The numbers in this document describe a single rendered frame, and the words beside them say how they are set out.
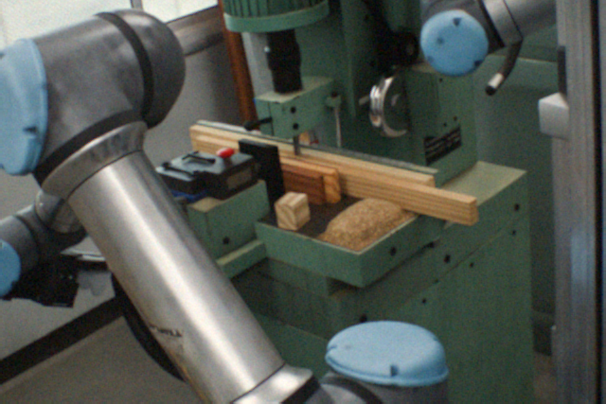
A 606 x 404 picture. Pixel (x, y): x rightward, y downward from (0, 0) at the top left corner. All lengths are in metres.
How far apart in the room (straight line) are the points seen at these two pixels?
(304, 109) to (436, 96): 0.23
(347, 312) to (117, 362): 1.56
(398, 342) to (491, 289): 0.96
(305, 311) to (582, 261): 0.79
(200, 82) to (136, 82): 2.34
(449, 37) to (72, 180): 0.46
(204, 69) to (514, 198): 1.62
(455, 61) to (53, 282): 0.66
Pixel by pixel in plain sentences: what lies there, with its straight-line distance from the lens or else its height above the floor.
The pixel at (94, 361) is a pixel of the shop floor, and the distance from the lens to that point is 3.01.
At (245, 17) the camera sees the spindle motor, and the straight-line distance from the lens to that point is 1.52.
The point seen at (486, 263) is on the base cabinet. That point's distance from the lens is 1.82.
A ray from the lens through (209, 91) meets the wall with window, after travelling 3.25.
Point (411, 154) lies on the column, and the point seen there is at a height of 0.90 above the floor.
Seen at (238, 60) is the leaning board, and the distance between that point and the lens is 3.12.
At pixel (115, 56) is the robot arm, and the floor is 1.35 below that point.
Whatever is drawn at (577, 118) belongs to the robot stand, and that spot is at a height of 1.27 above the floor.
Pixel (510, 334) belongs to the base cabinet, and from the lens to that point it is 1.98.
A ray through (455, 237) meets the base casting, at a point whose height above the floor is 0.77.
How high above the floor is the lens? 1.55
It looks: 22 degrees down
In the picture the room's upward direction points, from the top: 9 degrees counter-clockwise
